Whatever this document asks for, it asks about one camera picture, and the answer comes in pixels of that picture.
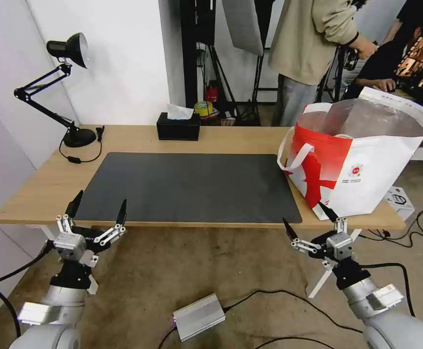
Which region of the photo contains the black desk mat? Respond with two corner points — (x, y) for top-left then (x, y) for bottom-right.
(73, 152), (303, 223)

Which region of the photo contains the black floor cable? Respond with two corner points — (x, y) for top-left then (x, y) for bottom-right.
(360, 203), (423, 250)

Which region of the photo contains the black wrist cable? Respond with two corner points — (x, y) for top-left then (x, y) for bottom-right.
(0, 249), (54, 339)
(358, 262), (417, 319)

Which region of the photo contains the wooden table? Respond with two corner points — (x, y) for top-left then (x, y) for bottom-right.
(0, 125), (407, 231)

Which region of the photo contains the black tissue box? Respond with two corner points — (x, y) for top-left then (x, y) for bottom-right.
(156, 111), (202, 142)

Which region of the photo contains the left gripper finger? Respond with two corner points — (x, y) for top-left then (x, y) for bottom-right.
(93, 198), (129, 248)
(55, 189), (84, 236)

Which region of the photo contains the black power supply cable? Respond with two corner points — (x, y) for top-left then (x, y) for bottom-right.
(157, 289), (366, 349)

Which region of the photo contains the white tissue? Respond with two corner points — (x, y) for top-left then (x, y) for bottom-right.
(166, 103), (194, 121)

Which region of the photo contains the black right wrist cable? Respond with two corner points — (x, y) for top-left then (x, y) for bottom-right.
(358, 262), (417, 319)

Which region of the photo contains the yellow green tape roll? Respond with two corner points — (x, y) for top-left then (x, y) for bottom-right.
(193, 101), (215, 118)

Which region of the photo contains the white printed carton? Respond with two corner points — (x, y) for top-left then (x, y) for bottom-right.
(385, 186), (415, 222)

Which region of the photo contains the grey softbox panel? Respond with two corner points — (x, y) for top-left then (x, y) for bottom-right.
(221, 0), (266, 57)

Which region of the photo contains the black pillar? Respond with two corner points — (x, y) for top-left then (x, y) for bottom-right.
(180, 0), (218, 107)

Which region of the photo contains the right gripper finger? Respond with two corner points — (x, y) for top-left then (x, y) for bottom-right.
(282, 217), (323, 257)
(318, 202), (350, 236)

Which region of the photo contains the black tripod stand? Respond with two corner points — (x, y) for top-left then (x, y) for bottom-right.
(196, 43), (264, 127)

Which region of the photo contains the black desk lamp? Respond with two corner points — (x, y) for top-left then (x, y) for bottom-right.
(14, 32), (98, 148)

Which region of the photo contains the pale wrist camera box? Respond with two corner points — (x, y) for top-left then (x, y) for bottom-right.
(53, 232), (88, 262)
(326, 232), (354, 261)

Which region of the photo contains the person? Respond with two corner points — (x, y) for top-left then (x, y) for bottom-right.
(267, 0), (380, 127)
(352, 0), (423, 92)

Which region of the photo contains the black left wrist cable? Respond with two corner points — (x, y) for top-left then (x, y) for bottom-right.
(0, 249), (54, 339)

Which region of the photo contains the white table leg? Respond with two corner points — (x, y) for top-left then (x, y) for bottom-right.
(307, 228), (363, 300)

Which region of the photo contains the silver power supply box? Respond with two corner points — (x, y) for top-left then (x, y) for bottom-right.
(172, 292), (228, 342)

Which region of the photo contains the black lamp cable with switch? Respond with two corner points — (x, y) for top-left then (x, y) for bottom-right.
(58, 125), (106, 165)

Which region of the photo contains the red and white takeout bag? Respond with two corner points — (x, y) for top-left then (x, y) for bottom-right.
(277, 86), (423, 221)

